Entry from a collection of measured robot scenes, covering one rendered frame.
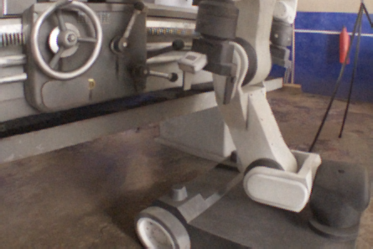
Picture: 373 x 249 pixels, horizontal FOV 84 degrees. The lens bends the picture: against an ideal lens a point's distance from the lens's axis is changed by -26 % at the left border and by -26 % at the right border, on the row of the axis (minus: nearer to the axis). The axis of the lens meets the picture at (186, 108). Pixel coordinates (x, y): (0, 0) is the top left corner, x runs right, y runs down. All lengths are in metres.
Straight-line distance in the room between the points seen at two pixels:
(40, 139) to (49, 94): 0.12
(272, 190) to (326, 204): 0.17
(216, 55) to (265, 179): 0.36
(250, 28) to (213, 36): 0.20
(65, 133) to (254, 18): 0.60
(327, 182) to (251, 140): 0.26
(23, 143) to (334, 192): 0.82
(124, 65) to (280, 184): 0.57
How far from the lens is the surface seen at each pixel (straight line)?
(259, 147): 0.76
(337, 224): 0.77
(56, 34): 0.67
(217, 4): 0.54
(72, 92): 0.72
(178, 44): 0.80
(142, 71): 0.81
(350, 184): 0.72
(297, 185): 0.70
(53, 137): 0.73
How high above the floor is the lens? 0.65
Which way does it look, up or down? 13 degrees down
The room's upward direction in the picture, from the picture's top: 1 degrees counter-clockwise
